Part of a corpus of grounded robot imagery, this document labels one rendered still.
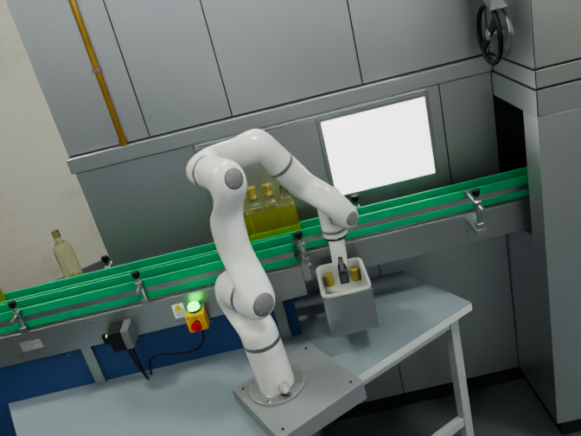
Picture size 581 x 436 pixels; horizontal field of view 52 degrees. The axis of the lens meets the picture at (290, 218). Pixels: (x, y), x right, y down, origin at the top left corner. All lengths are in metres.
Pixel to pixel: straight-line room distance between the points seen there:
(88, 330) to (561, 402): 1.88
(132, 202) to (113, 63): 0.54
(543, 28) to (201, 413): 1.64
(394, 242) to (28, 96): 3.45
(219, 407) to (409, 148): 1.18
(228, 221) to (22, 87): 3.52
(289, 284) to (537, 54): 1.12
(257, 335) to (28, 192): 3.53
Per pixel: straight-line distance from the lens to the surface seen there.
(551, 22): 2.06
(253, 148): 1.71
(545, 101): 2.10
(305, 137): 2.28
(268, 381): 1.95
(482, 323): 2.86
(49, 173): 5.13
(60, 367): 2.51
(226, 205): 1.64
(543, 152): 2.15
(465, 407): 2.65
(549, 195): 2.22
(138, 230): 2.47
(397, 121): 2.32
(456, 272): 2.67
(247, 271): 1.74
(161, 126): 2.31
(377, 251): 2.29
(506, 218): 2.39
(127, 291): 2.27
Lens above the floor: 2.07
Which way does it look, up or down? 23 degrees down
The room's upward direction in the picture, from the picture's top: 14 degrees counter-clockwise
